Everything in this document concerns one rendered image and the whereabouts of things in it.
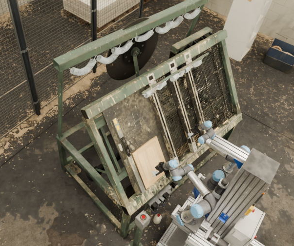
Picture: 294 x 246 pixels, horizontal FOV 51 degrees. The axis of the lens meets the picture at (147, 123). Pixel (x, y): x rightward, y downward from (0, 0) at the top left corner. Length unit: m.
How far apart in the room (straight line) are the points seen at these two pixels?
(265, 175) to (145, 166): 1.39
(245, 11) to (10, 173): 4.99
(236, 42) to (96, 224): 4.57
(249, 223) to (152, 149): 1.26
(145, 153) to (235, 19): 4.01
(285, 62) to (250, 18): 1.28
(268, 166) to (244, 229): 0.83
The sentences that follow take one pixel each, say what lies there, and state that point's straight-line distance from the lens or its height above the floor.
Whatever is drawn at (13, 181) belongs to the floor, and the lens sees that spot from 4.79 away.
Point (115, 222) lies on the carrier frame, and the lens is 4.18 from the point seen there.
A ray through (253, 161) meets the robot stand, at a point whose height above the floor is 2.03.
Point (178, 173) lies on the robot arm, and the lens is 2.91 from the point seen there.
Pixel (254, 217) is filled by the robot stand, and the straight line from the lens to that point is 3.40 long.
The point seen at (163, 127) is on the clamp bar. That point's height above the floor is 1.37.
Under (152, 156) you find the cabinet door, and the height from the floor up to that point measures 1.13.
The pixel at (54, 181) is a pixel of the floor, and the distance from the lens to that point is 4.68.
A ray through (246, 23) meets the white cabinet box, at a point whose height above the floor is 0.87.
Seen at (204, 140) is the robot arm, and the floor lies 1.58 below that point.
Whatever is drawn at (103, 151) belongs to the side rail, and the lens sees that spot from 3.11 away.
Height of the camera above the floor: 4.07
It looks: 50 degrees down
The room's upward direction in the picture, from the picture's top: 11 degrees clockwise
